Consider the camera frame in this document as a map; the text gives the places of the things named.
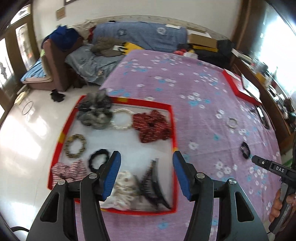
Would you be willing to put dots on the wooden headboard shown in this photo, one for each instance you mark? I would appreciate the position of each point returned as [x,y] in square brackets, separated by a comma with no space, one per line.
[283,133]

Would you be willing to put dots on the grey organza scrunchie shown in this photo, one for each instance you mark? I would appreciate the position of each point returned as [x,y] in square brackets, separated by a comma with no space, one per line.
[94,110]

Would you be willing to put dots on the red box lid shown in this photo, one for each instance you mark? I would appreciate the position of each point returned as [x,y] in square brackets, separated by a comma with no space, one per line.
[242,87]

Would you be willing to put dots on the wire frame stool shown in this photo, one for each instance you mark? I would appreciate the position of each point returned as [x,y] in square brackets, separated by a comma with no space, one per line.
[27,107]

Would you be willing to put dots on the blue jacket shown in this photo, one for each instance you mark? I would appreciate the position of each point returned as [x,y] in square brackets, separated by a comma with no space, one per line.
[64,38]

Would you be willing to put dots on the red polka dot scrunchie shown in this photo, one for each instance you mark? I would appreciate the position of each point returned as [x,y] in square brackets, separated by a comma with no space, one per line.
[151,126]

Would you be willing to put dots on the sequined black hair claw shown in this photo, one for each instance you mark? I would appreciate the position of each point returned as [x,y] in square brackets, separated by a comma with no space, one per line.
[150,194]

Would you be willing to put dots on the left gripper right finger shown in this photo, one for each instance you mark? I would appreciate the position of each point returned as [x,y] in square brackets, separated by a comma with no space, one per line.
[237,218]

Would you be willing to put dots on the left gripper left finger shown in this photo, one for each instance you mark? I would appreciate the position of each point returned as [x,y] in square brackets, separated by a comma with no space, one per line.
[56,218]

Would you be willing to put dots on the person right hand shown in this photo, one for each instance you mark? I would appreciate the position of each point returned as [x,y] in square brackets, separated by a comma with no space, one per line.
[277,205]

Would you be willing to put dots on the white cherry print scrunchie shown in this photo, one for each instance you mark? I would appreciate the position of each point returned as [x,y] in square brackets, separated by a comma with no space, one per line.
[125,192]

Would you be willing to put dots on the olive green jacket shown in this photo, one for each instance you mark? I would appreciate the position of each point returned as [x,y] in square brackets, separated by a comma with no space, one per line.
[103,46]

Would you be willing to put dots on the black socks on floor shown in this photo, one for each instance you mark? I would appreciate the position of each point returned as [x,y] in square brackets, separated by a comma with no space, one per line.
[56,96]

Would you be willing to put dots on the black bag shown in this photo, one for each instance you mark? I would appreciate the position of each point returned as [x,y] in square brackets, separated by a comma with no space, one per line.
[225,47]

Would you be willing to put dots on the brown armchair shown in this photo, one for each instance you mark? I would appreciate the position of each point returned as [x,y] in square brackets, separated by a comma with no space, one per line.
[61,75]

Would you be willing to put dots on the yellow shopping bag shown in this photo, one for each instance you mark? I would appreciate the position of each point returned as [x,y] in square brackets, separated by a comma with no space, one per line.
[129,47]

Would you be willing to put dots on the purple floral bedspread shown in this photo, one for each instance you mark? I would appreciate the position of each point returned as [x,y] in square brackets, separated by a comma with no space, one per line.
[211,121]

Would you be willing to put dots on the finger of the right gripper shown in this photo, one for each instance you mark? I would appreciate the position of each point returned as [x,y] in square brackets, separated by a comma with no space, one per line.
[261,162]

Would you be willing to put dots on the red plaid scrunchie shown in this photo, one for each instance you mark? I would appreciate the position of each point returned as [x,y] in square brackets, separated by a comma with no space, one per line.
[71,173]

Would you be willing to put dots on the grey bed sheet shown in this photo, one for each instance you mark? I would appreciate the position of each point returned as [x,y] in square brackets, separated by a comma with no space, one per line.
[92,68]

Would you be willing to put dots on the wooden glass door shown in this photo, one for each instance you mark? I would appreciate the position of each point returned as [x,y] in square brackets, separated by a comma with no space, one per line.
[19,49]

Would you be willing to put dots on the brown cardboard box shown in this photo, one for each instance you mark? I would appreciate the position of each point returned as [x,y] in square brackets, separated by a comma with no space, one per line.
[199,42]

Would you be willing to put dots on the red tray box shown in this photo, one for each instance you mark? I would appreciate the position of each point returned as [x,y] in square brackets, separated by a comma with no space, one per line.
[127,153]

